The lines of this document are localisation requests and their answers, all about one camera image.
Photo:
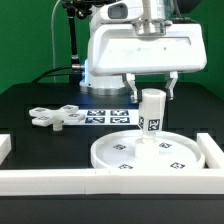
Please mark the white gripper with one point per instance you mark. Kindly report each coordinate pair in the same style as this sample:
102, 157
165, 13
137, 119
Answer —
117, 49

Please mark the white U-shaped fence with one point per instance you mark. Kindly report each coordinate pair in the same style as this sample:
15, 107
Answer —
104, 181

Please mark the black camera stand pole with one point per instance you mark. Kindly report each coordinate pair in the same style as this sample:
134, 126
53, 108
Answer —
77, 9

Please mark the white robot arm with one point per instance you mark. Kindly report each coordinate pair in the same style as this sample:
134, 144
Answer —
157, 16

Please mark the white marker sheet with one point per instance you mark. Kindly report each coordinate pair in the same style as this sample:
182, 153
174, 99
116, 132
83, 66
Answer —
109, 117

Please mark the white cross-shaped table base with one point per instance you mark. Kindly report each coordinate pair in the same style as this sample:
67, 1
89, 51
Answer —
45, 117

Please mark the white round table top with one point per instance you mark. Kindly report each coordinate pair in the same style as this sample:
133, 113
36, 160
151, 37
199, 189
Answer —
130, 149

